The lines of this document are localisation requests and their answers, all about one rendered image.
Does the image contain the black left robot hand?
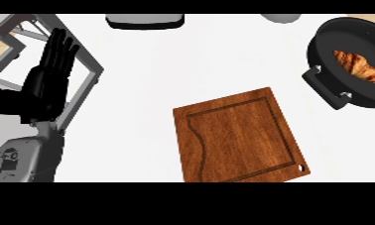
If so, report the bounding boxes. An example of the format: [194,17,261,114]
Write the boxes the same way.
[0,27,82,125]

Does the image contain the brown wooden cutting board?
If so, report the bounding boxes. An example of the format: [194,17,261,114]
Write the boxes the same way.
[171,86,311,183]

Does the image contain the black pot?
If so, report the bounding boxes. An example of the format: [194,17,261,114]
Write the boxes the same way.
[299,16,375,111]

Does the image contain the brown croissant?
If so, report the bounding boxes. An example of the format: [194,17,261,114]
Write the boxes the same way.
[332,49,375,83]

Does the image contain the grey and black appliance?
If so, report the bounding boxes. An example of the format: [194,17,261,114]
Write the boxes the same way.
[103,13,185,32]

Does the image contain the grey round object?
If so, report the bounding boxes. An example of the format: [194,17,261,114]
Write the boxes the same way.
[259,13,302,25]

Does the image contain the tan wooden object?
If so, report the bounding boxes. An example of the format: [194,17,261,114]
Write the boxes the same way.
[345,13,375,25]

